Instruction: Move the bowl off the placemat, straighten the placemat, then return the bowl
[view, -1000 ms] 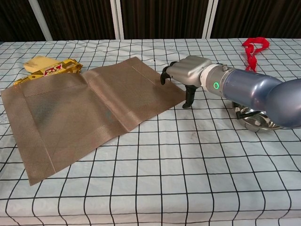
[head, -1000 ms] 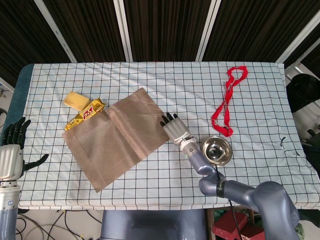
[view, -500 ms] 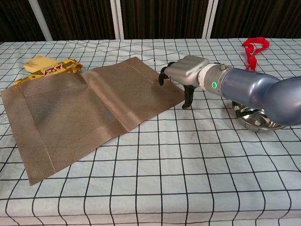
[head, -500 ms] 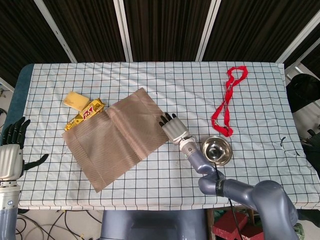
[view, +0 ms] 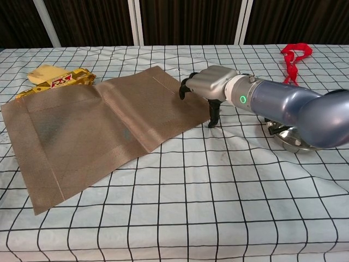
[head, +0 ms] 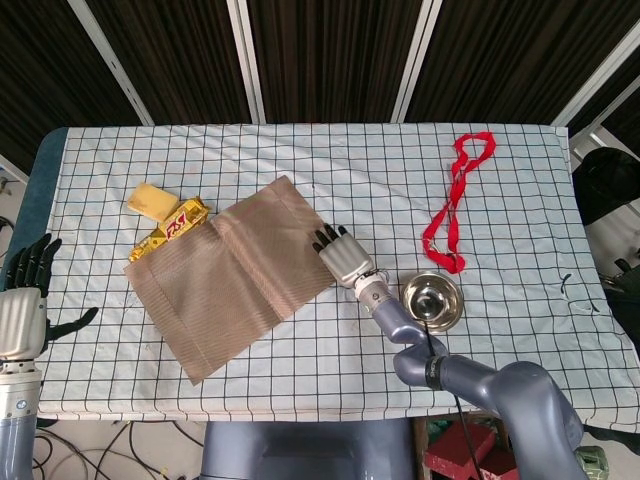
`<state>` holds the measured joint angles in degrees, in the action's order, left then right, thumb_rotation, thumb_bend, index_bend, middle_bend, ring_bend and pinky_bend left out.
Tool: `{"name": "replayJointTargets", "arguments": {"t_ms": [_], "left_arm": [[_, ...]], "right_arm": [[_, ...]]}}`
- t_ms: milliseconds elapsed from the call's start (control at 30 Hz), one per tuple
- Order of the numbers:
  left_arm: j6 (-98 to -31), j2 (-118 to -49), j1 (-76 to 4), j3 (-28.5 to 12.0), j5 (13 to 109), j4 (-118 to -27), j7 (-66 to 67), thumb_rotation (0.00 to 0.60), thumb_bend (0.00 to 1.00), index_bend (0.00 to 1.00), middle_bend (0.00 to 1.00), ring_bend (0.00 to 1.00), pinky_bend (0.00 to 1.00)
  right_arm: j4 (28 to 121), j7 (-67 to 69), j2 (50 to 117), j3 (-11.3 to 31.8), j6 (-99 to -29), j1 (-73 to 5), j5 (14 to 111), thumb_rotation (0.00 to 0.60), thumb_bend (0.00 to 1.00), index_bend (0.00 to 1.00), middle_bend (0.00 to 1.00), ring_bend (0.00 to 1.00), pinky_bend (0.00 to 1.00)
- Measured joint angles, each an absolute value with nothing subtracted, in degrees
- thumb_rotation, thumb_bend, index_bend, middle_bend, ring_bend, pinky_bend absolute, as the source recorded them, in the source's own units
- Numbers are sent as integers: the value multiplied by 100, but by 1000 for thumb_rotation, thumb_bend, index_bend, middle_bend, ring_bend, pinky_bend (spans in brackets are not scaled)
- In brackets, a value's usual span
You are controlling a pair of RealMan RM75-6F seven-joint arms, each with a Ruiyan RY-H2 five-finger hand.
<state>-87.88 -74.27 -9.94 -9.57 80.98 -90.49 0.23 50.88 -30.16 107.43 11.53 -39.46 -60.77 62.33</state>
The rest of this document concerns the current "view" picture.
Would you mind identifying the white black-checked tablecloth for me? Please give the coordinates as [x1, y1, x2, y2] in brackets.
[0, 44, 349, 262]

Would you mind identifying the gold biscuit packet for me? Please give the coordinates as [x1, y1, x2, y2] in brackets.
[16, 68, 97, 100]

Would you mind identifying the brown woven placemat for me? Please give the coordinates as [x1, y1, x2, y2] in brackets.
[1, 65, 209, 216]

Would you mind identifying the red ribbon lanyard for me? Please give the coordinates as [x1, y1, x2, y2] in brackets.
[280, 43, 314, 85]

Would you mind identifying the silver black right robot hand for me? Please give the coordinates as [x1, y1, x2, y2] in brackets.
[178, 65, 238, 129]

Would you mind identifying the white metal frame post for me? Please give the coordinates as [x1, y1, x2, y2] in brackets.
[234, 0, 254, 46]
[128, 0, 145, 46]
[32, 0, 61, 47]

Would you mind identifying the metal bowl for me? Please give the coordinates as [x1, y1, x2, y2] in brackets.
[274, 128, 321, 155]

